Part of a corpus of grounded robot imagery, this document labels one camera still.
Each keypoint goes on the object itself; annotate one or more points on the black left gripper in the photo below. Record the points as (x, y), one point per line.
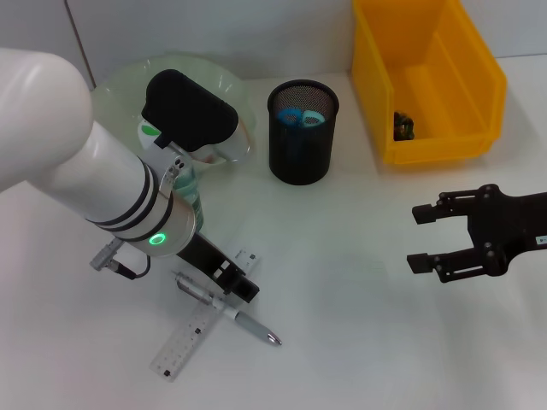
(203, 254)

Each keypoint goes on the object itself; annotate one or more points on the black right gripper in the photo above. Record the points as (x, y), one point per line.
(508, 226)

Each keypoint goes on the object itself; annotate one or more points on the grey grip ballpoint pen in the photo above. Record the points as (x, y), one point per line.
(256, 326)

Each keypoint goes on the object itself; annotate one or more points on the transparent plastic ruler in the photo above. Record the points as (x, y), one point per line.
(179, 346)

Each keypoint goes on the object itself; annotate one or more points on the clear green-label water bottle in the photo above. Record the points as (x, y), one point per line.
(190, 192)

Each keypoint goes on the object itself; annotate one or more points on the green plastic wrapper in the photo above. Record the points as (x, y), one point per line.
(404, 126)

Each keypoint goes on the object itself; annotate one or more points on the black mesh pen holder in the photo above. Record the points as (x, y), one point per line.
(301, 154)

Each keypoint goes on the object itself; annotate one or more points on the blue scissors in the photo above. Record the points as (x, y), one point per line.
(290, 116)

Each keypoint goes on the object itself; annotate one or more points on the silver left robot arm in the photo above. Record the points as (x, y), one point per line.
(85, 171)

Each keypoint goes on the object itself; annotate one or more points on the translucent green fruit plate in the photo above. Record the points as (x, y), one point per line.
(239, 94)

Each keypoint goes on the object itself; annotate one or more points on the yellow plastic bin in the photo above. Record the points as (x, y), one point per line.
(427, 64)

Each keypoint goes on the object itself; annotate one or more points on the silver left wrist connector post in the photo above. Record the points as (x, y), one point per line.
(104, 256)

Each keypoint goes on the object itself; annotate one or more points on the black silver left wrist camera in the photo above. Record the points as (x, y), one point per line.
(192, 115)

